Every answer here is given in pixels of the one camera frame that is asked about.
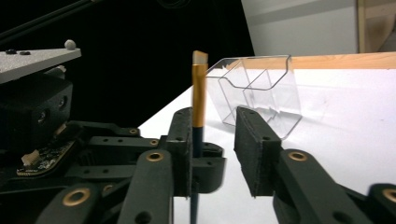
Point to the dark curtain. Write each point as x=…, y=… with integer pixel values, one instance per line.
x=140, y=62

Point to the black pen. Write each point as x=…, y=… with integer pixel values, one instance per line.
x=199, y=93

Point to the white cabinet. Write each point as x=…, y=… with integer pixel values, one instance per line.
x=299, y=28

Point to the clear plastic compartment organizer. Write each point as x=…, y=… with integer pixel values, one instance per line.
x=264, y=93

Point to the black slanted frame strut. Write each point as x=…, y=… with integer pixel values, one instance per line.
x=40, y=20

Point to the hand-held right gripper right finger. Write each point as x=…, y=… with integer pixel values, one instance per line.
x=258, y=155

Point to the wooden table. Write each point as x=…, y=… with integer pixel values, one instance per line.
x=342, y=60

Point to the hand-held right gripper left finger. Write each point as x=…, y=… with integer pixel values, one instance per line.
x=180, y=149

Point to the light wooden desk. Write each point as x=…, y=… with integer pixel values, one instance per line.
x=378, y=25

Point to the white board sheet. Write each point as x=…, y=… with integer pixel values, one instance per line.
x=336, y=124

